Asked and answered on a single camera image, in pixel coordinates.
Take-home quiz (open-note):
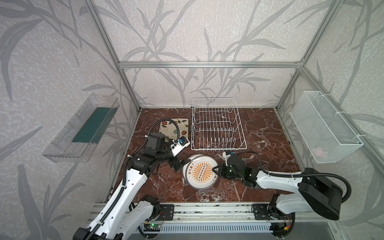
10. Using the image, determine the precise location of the white round plate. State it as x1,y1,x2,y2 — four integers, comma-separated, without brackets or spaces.
183,154,211,190
183,154,218,190

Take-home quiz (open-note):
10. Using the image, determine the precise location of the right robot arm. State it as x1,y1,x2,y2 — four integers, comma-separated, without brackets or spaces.
213,152,352,221

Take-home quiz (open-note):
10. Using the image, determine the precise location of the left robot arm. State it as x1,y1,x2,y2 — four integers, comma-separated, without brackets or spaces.
73,133,191,240

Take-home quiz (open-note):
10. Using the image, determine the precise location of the green circuit board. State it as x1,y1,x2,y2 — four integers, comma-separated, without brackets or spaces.
143,223,163,232

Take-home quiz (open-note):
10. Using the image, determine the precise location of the pink object in basket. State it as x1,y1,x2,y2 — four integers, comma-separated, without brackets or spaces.
312,147,328,158

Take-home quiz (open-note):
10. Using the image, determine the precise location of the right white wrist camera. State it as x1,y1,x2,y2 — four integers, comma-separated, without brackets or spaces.
223,151,234,166

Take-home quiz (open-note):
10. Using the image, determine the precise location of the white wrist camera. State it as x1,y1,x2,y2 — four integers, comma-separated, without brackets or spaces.
223,151,234,166
171,136,191,157

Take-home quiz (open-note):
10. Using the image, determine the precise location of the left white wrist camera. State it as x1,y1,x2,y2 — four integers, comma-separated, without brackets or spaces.
171,136,191,157

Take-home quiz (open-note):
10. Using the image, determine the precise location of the white wire dish rack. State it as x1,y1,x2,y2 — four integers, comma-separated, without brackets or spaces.
191,98,247,151

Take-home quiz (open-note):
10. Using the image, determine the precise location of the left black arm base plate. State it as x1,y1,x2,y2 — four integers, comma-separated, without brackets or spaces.
151,204,175,221

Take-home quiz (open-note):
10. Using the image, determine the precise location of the aluminium mounting rail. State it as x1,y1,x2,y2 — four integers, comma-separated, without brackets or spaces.
87,202,332,224

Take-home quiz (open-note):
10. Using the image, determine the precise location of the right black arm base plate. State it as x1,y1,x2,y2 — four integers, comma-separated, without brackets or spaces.
251,204,295,221

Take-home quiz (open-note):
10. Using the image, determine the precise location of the left black corrugated cable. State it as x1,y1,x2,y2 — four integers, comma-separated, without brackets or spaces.
83,118,181,240

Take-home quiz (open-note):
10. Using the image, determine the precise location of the white mesh wall basket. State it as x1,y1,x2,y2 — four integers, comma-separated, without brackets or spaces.
290,91,364,164

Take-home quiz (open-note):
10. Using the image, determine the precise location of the clear plastic wall bin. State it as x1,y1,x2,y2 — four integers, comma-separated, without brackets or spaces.
43,94,120,163

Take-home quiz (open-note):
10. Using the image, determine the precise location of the aluminium frame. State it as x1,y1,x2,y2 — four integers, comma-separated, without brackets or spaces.
83,0,384,226

